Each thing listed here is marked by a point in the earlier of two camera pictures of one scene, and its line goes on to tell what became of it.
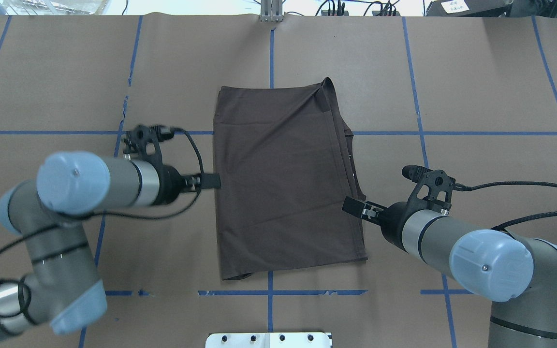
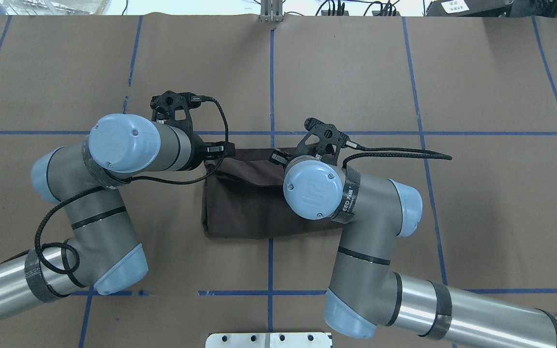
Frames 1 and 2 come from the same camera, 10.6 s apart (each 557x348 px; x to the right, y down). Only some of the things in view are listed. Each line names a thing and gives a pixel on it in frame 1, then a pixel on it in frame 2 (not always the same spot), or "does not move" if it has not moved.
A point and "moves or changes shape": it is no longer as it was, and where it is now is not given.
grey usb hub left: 325,12 does not move
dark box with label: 468,8 does not move
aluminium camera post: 271,11 does not move
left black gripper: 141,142 → 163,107
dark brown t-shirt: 285,155 moves or changes shape
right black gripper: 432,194 → 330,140
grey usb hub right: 377,13 does not move
